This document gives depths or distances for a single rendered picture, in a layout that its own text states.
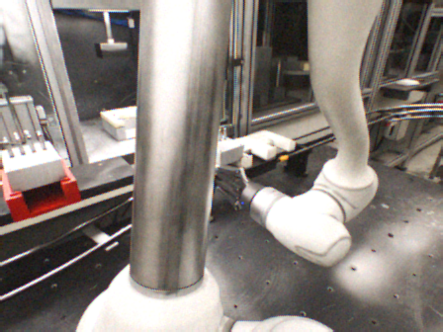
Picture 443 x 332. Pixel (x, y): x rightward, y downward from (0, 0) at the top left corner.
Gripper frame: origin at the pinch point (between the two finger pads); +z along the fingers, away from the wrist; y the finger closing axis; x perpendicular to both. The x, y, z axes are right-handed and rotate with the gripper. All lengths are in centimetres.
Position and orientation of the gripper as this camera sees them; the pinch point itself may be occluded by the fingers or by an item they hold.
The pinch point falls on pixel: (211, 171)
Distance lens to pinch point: 81.6
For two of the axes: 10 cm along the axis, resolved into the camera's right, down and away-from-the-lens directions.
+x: -7.9, 2.9, -5.4
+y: 0.0, -8.8, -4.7
